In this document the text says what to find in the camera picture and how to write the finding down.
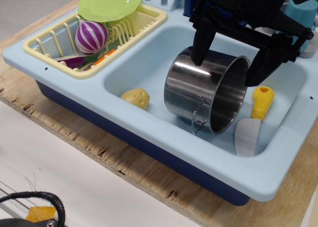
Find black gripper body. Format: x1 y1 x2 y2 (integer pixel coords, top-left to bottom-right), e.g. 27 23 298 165
188 0 315 63

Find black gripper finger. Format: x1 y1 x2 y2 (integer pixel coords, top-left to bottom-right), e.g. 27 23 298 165
191 20 216 66
245 48 286 87

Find stainless steel pot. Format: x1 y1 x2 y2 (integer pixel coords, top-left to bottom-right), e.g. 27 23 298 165
164 47 249 134

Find light blue toy sink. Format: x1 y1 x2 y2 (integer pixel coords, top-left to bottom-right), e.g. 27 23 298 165
2 0 318 205

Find grey toy faucet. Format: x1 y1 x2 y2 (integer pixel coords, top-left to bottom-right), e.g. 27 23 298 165
252 18 318 63

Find teal plastic cup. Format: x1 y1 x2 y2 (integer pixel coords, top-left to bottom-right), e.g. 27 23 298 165
284 0 318 58

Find toy potato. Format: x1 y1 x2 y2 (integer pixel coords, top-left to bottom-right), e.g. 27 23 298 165
121 88 150 110

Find orange toy carrot piece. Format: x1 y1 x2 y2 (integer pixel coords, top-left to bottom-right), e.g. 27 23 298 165
87 49 115 70

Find green plastic plate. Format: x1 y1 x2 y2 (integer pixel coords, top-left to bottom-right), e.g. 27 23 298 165
78 0 141 22

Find purple striped toy onion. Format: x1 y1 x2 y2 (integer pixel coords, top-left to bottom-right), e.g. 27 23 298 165
75 19 110 54

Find purple toy eggplant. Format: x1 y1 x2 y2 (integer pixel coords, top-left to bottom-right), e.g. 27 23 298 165
53 55 95 69

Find cream dish drying rack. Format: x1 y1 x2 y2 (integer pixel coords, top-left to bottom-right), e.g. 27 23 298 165
22 4 167 79

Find plywood board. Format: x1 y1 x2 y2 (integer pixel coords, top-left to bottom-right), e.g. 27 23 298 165
0 0 318 227

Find yellow tape piece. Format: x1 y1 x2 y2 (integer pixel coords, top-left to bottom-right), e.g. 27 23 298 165
25 206 56 223

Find yellow handled toy knife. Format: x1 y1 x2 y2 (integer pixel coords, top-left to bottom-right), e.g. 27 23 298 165
234 86 275 157

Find black braided cable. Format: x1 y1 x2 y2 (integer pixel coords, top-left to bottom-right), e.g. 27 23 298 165
0 191 66 227

